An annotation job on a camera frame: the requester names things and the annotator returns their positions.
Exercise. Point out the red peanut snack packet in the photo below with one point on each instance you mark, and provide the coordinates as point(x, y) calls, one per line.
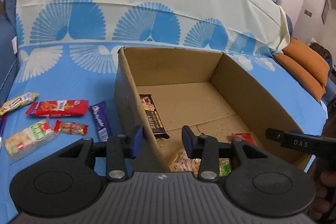
point(60, 108)

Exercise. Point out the blue fan-patterned cloth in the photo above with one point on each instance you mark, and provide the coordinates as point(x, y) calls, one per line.
point(68, 50)

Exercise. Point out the round puffed grain cake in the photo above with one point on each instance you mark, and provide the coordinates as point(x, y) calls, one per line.
point(224, 167)

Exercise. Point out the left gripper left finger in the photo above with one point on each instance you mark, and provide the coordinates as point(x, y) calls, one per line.
point(116, 150)

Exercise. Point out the orange cushion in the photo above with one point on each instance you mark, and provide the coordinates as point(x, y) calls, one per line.
point(309, 59)
point(301, 75)

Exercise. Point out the dark chair with clothes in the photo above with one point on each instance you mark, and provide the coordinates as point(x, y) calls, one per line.
point(325, 53)

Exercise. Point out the clear bag of biscuits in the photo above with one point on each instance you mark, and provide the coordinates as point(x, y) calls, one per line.
point(182, 163)

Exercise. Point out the green label rice cracker pack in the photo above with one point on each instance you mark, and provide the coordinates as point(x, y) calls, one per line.
point(29, 139)

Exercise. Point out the wall switch plate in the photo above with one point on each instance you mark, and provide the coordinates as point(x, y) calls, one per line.
point(308, 13)

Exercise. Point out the upper orange cushion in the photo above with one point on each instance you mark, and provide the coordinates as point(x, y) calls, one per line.
point(309, 59)

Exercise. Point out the small framed picture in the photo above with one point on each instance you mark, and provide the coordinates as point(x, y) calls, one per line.
point(325, 11)

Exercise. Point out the yellow chocolate bar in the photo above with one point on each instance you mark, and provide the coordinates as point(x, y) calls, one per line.
point(17, 102)

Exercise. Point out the right hand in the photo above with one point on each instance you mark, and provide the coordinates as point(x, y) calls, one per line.
point(321, 205)

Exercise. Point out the small red nut bar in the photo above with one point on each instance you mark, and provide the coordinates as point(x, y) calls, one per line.
point(70, 128)

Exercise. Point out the lower orange cushion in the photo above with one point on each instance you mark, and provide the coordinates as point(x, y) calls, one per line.
point(301, 75)

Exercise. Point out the purple chocolate bar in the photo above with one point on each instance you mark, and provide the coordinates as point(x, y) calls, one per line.
point(101, 123)

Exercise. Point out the open cardboard box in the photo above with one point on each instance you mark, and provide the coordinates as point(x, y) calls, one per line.
point(207, 91)

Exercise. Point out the red snack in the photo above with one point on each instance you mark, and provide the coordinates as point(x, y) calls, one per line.
point(244, 136)

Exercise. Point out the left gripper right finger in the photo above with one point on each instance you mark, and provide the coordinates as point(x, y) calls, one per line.
point(209, 150)

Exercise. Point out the black chocolate bar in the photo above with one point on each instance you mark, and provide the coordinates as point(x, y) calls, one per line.
point(155, 122)

